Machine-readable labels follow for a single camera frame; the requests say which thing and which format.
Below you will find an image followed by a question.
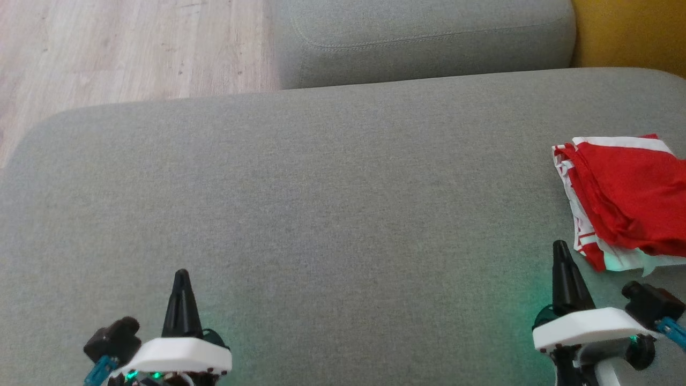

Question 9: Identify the red garment with white band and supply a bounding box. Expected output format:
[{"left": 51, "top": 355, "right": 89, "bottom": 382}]
[{"left": 555, "top": 135, "right": 686, "bottom": 258}]

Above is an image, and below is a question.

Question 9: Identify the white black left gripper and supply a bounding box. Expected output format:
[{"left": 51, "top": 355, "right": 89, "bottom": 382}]
[{"left": 107, "top": 269, "right": 232, "bottom": 386}]

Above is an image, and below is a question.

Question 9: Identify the wide yellow sofa backrest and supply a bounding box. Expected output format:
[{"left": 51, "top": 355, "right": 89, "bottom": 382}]
[{"left": 571, "top": 0, "right": 686, "bottom": 78}]

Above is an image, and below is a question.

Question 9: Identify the red white striped jersey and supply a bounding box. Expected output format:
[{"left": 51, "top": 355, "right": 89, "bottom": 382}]
[{"left": 552, "top": 144, "right": 686, "bottom": 274}]

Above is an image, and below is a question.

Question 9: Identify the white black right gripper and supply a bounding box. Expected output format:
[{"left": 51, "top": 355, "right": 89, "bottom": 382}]
[{"left": 532, "top": 240, "right": 657, "bottom": 386}]

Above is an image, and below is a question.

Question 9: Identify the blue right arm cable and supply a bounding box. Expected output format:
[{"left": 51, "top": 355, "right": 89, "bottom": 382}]
[{"left": 657, "top": 316, "right": 686, "bottom": 346}]

